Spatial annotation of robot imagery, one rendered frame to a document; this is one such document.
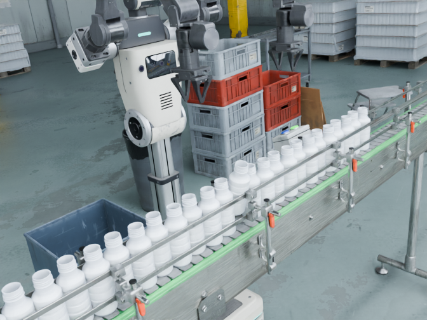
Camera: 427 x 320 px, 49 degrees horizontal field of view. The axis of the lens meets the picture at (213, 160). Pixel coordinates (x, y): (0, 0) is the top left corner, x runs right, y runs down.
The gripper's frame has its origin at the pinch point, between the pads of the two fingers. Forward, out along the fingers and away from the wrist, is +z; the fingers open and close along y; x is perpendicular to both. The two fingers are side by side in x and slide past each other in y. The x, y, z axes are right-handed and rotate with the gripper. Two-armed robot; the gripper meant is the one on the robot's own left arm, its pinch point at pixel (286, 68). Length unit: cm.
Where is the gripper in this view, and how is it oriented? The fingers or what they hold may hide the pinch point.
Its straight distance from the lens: 167.7
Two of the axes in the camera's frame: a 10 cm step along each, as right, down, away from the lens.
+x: -7.2, 3.2, -6.1
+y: -6.9, -2.2, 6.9
